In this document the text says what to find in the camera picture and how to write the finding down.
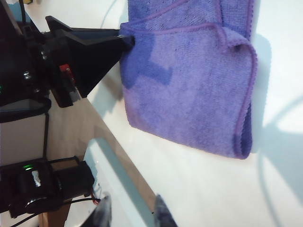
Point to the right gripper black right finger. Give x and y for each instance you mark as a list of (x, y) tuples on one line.
[(163, 212)]

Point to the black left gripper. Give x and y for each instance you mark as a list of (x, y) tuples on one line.
[(54, 52)]

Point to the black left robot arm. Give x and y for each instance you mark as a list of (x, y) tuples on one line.
[(11, 61)]

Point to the purple microfiber cloth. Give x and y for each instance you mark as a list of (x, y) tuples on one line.
[(189, 94)]

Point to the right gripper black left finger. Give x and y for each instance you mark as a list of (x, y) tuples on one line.
[(101, 212)]

